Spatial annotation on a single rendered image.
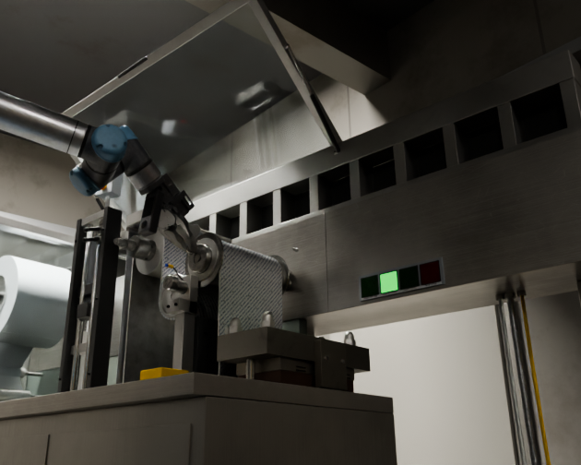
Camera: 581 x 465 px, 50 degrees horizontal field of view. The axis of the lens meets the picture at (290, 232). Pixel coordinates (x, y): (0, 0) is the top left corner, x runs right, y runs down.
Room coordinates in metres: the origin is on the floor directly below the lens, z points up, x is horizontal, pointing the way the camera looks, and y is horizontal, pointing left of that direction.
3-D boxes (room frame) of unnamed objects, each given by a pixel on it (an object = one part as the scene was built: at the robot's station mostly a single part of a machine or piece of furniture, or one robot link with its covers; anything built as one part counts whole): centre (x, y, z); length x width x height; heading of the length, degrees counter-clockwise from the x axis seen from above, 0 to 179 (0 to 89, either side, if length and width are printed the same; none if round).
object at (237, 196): (2.26, 0.48, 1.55); 3.08 x 0.08 x 0.23; 49
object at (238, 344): (1.56, -0.01, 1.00); 0.40 x 0.16 x 0.06; 139
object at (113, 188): (1.93, 0.62, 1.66); 0.07 x 0.07 x 0.10; 66
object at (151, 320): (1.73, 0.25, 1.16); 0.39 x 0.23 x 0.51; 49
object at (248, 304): (1.60, 0.10, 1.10); 0.23 x 0.01 x 0.18; 139
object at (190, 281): (1.54, 0.28, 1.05); 0.06 x 0.05 x 0.31; 139
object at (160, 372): (1.27, 0.26, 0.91); 0.07 x 0.07 x 0.02; 49
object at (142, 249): (1.70, 0.43, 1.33); 0.06 x 0.06 x 0.06; 49
